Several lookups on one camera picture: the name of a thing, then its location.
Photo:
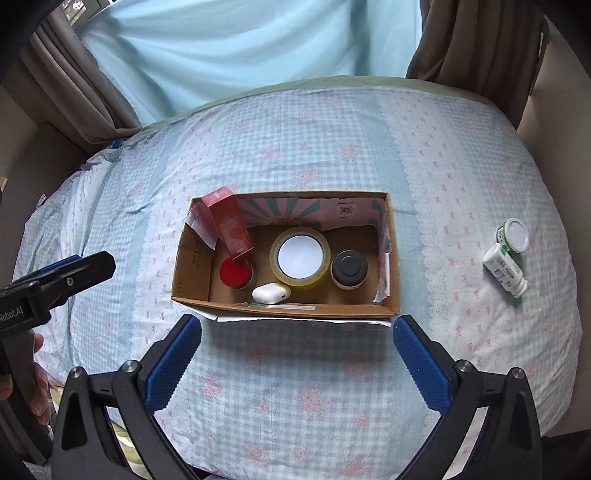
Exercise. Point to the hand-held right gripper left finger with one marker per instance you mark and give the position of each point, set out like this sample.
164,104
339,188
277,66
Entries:
173,360

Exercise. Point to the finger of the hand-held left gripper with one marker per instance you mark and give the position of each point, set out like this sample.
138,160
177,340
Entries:
57,266
83,272

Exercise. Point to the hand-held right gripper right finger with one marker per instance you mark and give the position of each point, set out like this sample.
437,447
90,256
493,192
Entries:
422,364

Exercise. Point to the cardboard box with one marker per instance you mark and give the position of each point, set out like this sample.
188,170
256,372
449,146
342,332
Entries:
198,263

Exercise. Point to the red lid small jar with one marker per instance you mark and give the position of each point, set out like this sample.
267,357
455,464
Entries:
235,273

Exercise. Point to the white earbuds case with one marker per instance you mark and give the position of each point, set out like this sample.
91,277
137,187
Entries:
270,292

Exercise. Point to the black lid small jar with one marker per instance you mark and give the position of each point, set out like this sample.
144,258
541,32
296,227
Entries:
348,267

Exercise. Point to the yellow tape roll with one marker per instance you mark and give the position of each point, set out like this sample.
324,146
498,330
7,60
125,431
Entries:
324,272

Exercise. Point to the small red carton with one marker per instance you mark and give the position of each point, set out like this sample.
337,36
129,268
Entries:
228,221

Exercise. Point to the white round lid container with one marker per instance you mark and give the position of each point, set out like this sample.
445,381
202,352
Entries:
300,256

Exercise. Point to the person's left hand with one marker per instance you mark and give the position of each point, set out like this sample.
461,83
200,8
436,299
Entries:
40,383

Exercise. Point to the green striped folded cloth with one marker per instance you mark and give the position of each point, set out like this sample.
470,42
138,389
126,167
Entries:
124,443

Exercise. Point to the white bottle blue label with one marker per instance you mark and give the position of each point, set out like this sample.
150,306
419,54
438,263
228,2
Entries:
503,267

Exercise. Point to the white bottle green label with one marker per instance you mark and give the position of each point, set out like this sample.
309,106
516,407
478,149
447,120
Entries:
516,234

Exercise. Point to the brown window curtain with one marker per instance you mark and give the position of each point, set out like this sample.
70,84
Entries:
87,92
471,46

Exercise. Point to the checkered floral bed sheet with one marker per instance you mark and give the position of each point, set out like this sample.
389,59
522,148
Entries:
323,152

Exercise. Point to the light blue hanging cloth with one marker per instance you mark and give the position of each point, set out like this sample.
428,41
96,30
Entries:
254,46

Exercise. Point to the green mattress sheet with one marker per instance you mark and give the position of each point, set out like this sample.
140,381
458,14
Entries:
323,82

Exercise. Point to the window with grey frame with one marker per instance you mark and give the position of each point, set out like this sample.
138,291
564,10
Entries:
81,9

